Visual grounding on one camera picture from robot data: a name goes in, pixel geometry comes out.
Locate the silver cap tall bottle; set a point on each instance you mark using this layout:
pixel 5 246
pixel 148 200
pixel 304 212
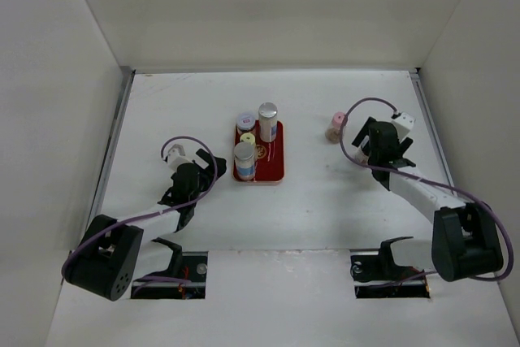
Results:
pixel 268 121

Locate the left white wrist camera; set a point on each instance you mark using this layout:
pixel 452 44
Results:
pixel 176 154

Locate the red rectangular tray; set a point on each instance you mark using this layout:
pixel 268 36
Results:
pixel 269 158

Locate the yellow cap spice bottle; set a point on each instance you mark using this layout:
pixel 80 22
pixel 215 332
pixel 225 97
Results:
pixel 248 137

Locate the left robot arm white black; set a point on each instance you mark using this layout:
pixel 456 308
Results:
pixel 116 253

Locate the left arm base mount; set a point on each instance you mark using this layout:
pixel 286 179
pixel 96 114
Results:
pixel 165 271

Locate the pink cap spice bottle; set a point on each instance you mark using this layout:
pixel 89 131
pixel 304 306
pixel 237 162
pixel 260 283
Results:
pixel 334 133

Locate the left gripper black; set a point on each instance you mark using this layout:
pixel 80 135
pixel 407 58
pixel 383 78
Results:
pixel 205 158

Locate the white cap red label jar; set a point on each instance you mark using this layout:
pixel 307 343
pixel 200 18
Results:
pixel 246 122

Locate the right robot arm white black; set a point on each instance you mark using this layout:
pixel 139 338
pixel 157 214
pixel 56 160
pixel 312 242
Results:
pixel 464 242

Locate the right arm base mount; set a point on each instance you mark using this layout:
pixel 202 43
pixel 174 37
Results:
pixel 376 275

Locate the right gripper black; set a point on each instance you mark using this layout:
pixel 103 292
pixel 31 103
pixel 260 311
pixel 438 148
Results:
pixel 364 132

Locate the silver cap blue label bottle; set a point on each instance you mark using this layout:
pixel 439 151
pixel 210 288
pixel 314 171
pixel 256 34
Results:
pixel 244 158

